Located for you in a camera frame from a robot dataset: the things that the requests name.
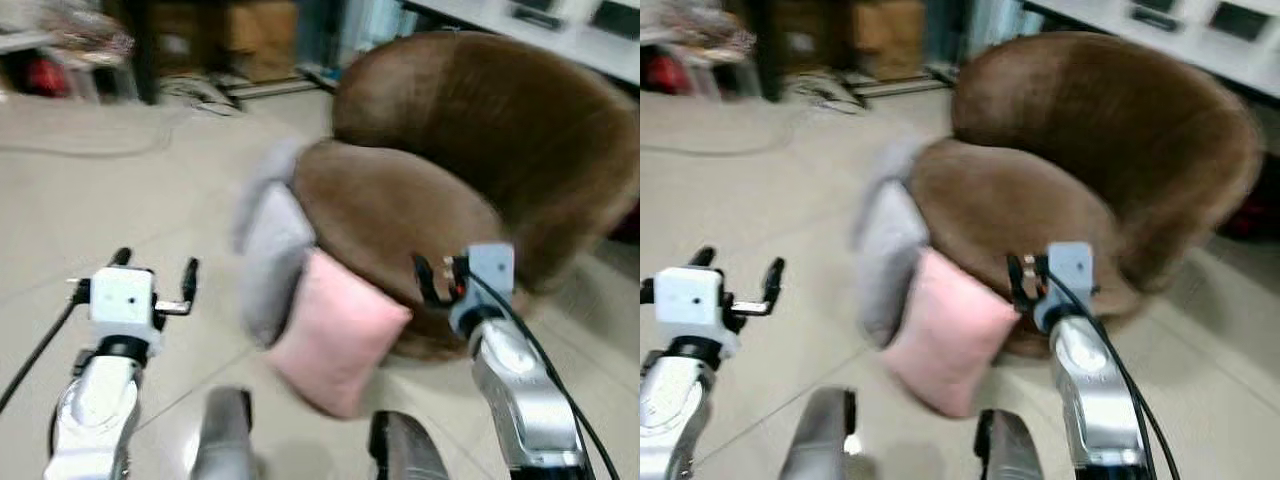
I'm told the pink pillow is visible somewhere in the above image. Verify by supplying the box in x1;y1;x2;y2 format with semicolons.
265;248;414;420
880;248;1024;420

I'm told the grey pillow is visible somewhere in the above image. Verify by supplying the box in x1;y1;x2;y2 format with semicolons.
852;140;934;350
232;140;319;350

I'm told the brown plush sofa chair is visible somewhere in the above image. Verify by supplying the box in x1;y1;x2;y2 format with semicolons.
906;30;1267;361
290;30;641;362

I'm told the robot left leg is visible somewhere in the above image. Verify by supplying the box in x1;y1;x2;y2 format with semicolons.
189;387;257;480
779;387;862;480

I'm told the robot leg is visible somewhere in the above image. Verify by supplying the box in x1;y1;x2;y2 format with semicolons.
189;387;257;480
779;387;862;480
974;407;1047;480
367;409;451;480

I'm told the robot right leg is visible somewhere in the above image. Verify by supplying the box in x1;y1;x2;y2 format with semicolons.
367;409;451;480
974;407;1047;480

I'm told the red object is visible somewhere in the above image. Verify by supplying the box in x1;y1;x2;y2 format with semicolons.
646;56;693;97
24;57;70;98

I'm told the white cluttered table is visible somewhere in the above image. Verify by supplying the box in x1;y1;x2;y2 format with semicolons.
640;0;758;99
0;0;137;103

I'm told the brown cardboard box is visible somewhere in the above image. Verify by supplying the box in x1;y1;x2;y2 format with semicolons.
853;0;927;83
224;0;300;83

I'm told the large dark screen panel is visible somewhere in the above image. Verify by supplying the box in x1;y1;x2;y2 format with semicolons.
588;0;641;41
1207;1;1274;43

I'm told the small dark screen panel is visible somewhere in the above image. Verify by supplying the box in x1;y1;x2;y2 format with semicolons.
1129;3;1183;31
509;3;563;28

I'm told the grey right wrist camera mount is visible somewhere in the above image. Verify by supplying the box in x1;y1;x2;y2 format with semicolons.
1044;241;1095;303
464;243;517;303

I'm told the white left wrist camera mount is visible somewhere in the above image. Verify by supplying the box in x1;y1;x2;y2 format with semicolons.
88;266;157;327
652;266;724;327

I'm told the grey floor cable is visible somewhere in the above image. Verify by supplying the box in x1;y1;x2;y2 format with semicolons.
640;108;806;158
0;100;196;160

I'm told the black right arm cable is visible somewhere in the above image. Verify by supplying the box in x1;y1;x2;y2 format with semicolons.
1048;271;1183;480
468;274;622;480

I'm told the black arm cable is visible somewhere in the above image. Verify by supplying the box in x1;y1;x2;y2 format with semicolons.
1048;271;1183;480
468;274;622;480
0;280;91;415

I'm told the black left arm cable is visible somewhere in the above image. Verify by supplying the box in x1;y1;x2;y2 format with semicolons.
0;280;91;415

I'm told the dark upright post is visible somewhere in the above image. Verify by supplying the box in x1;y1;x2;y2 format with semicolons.
745;0;787;103
124;0;162;107

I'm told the metal floor rail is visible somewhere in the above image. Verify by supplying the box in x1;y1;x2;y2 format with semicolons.
228;72;337;102
850;70;957;100

